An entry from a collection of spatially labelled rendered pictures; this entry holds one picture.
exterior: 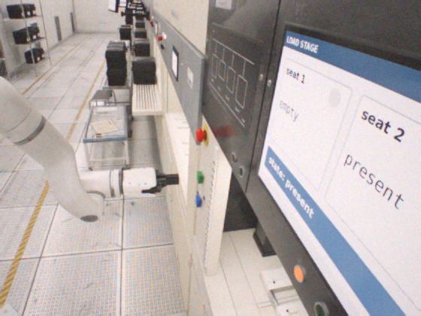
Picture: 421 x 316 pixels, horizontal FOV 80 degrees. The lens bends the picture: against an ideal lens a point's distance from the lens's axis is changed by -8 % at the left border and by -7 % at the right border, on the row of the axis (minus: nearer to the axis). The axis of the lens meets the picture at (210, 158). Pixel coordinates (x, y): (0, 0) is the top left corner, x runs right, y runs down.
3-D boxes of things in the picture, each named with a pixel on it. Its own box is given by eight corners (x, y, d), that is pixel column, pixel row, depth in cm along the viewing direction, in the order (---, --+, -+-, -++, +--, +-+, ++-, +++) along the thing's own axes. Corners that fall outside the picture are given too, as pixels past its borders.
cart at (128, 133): (93, 138, 348) (88, 103, 323) (133, 135, 362) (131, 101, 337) (86, 181, 270) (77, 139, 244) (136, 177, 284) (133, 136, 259)
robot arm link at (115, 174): (114, 185, 86) (123, 184, 87) (113, 203, 79) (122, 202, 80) (111, 163, 82) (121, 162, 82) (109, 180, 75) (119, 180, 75)
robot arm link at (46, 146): (31, 159, 50) (110, 220, 74) (46, 107, 60) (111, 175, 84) (-5, 173, 51) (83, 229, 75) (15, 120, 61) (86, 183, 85)
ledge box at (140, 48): (133, 57, 413) (132, 40, 400) (151, 57, 421) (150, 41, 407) (134, 62, 389) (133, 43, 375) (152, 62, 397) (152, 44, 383)
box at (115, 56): (107, 64, 400) (105, 47, 386) (125, 64, 406) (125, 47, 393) (104, 68, 375) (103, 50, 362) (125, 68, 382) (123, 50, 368)
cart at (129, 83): (107, 95, 487) (104, 69, 462) (136, 95, 499) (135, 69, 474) (101, 115, 410) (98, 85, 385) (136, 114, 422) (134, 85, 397)
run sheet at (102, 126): (89, 123, 281) (88, 122, 280) (110, 119, 293) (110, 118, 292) (96, 134, 260) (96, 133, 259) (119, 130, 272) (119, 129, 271)
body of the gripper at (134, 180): (120, 183, 87) (155, 180, 89) (119, 203, 78) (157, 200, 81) (118, 163, 83) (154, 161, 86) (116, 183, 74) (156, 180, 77)
